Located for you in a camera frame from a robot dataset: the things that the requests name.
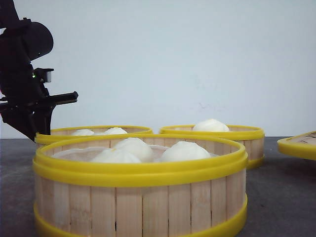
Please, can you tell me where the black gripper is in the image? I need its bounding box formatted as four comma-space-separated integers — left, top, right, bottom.
0, 64, 79, 141

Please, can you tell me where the yellow rimmed steamer lid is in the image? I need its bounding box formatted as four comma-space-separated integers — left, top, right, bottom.
277, 131, 316, 160

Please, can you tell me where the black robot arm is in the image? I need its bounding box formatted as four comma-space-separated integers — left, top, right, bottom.
0, 0, 79, 140

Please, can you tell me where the back left white bun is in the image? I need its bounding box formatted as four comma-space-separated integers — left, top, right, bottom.
71, 129, 94, 136

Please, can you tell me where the front left white bun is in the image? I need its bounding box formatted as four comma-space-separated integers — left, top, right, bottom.
91, 149, 141, 163

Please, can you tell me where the middle white bun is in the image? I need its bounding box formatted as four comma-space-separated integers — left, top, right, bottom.
114, 137, 154, 162

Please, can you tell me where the front bamboo steamer basket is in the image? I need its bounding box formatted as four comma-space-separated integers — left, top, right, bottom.
33, 134, 248, 237

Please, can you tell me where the front right white bun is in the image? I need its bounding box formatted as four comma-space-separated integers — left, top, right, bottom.
161, 141, 214, 162

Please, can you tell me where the white bun orange dot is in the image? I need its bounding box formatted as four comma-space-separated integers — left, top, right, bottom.
192, 118, 230, 132

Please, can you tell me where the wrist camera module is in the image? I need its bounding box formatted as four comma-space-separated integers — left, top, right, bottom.
33, 68, 54, 83

